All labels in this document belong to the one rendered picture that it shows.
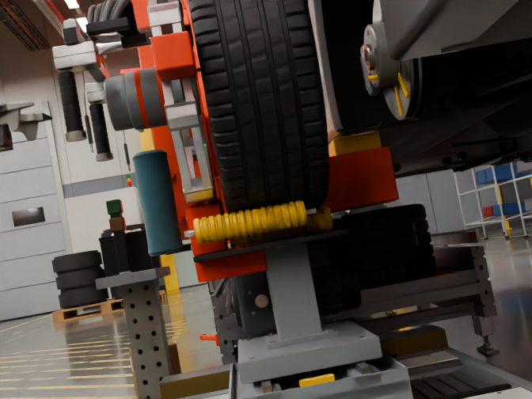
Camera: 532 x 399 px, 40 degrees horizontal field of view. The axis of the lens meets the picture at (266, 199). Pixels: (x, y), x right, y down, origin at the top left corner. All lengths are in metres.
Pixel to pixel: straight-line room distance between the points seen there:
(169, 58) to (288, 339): 0.68
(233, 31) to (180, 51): 0.12
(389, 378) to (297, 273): 0.35
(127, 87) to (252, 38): 0.39
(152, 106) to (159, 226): 0.30
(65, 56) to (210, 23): 0.34
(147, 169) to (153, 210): 0.10
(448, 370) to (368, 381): 0.49
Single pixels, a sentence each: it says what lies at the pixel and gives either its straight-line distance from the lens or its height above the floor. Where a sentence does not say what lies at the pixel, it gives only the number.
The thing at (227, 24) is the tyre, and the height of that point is 0.89.
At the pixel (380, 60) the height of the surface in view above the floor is 0.82.
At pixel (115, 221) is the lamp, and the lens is 2.11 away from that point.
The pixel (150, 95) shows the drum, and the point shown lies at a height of 0.84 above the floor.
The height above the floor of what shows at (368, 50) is 0.86.
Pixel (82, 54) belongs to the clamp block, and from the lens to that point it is 1.65.
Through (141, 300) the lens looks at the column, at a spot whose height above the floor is 0.36.
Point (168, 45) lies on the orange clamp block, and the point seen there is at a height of 0.86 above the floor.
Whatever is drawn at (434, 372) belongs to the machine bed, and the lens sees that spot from 1.96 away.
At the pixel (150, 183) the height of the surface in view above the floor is 0.66.
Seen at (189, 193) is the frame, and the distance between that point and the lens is 1.63.
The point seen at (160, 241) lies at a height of 0.51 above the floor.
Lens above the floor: 0.45
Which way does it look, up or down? 4 degrees up
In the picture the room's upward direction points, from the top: 10 degrees counter-clockwise
